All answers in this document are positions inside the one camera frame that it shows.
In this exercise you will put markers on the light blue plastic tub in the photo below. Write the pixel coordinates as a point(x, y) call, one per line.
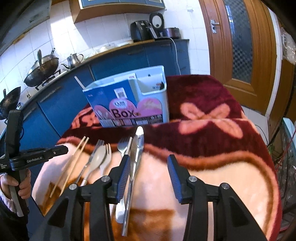
point(290, 129)

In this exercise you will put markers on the red and pink floral blanket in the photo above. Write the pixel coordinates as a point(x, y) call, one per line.
point(219, 148)

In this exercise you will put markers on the metal kettle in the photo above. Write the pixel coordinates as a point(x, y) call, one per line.
point(74, 60)

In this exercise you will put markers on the small dark wok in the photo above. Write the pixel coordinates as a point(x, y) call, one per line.
point(10, 99)

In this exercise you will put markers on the black rice cooker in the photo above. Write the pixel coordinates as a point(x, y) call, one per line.
point(171, 32)

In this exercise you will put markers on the person's left hand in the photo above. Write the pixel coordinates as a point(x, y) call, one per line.
point(25, 187)

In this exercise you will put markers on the wooden wall cabinet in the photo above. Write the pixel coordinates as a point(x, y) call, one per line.
point(115, 12)

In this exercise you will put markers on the light grey plastic spoon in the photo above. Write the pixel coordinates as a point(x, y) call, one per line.
point(98, 155)

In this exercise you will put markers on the blue kitchen cabinets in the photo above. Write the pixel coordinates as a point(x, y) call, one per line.
point(69, 99)

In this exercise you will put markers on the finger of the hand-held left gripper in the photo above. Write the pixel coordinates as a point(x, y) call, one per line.
point(57, 151)

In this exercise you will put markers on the clear plastic bag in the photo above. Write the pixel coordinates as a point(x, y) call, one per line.
point(289, 46)

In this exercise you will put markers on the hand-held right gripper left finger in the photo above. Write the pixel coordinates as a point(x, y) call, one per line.
point(123, 178)

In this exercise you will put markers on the metal spatula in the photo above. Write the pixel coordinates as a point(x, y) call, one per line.
point(39, 58)

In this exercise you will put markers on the black air fryer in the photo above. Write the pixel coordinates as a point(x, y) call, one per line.
point(138, 31)

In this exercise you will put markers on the wooden door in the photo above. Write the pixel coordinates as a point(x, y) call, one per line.
point(261, 58)

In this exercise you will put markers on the metal fork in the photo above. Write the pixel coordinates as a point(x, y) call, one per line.
point(99, 144)
point(122, 146)

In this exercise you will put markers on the large dark wok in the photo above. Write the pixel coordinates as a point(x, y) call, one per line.
point(42, 70)

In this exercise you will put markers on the gas stove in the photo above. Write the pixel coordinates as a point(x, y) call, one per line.
point(49, 80)

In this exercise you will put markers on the blue and white utensil box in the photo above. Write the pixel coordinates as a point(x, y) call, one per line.
point(129, 97)

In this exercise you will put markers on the grey range hood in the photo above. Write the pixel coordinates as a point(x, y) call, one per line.
point(23, 18)

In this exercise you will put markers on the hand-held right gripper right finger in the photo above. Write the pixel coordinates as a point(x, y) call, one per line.
point(174, 179)

